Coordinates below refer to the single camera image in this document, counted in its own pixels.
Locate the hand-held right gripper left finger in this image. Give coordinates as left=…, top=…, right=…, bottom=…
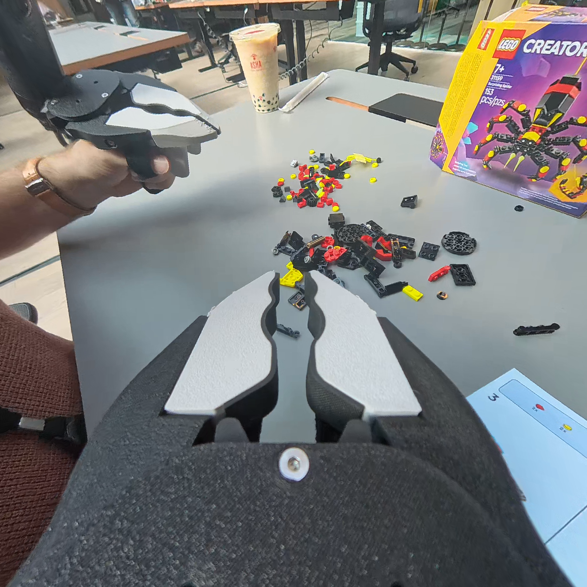
left=163, top=270, right=281, bottom=419

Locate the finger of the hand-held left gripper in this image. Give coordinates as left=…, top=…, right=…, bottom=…
left=105, top=107, right=222, bottom=155
left=130, top=84, right=205, bottom=117

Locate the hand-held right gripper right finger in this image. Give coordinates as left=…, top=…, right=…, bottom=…
left=305, top=270, right=423, bottom=422

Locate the pile of large black red bricks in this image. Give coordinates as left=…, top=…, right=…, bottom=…
left=272, top=213, right=425, bottom=312

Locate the grey desk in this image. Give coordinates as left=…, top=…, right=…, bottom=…
left=56, top=69, right=587, bottom=445

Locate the long wood-edged desk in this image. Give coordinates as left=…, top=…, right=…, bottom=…
left=135, top=0, right=354, bottom=85

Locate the person's left hand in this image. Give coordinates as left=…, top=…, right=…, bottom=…
left=40, top=140, right=179, bottom=211

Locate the brown wrist watch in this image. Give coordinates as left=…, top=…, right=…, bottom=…
left=22, top=157, right=97, bottom=217

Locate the bubble tea cup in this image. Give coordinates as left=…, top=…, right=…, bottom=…
left=229, top=23, right=281, bottom=113

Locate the white wrapped straw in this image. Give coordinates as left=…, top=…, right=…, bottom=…
left=280, top=72, right=330, bottom=113

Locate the black round plate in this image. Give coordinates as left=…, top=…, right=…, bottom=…
left=441, top=231, right=478, bottom=256

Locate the pile of small red yellow bricks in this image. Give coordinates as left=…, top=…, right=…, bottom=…
left=271, top=149, right=383, bottom=209

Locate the open light blue instruction booklet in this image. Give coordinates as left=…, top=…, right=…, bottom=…
left=465, top=368, right=587, bottom=587

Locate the dark shoe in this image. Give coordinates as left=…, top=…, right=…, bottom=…
left=8, top=302, right=39, bottom=325

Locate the black office chair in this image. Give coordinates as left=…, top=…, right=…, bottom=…
left=355, top=0, right=420, bottom=76

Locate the purple yellow toy box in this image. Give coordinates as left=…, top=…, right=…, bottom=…
left=429, top=5, right=587, bottom=218

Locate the black coiled cable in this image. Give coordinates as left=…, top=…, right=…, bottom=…
left=279, top=28, right=332, bottom=85

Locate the black strap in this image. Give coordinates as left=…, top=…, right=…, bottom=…
left=0, top=407, right=87, bottom=452

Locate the black desk cable flap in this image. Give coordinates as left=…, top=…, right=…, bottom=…
left=368, top=93, right=448, bottom=128

